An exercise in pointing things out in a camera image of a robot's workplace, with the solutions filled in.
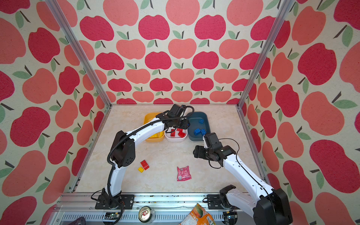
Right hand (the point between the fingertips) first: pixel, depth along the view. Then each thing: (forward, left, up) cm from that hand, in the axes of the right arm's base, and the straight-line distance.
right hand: (201, 152), depth 82 cm
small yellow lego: (-11, +37, -9) cm, 39 cm away
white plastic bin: (+13, +17, -8) cm, 22 cm away
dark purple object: (-39, +57, -5) cm, 69 cm away
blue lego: (+20, +3, -7) cm, 21 cm away
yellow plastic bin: (+29, +41, -6) cm, 51 cm away
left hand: (+17, +8, +4) cm, 19 cm away
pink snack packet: (-11, +10, -8) cm, 17 cm away
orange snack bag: (-31, 0, -8) cm, 32 cm away
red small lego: (+19, +15, -7) cm, 25 cm away
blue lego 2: (+20, -2, -8) cm, 22 cm away
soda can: (-34, +24, +2) cm, 42 cm away
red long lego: (+18, +20, -8) cm, 28 cm away
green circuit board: (-35, +45, -11) cm, 58 cm away
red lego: (+17, +14, -8) cm, 24 cm away
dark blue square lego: (+30, -1, -8) cm, 31 cm away
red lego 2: (-8, +34, -8) cm, 36 cm away
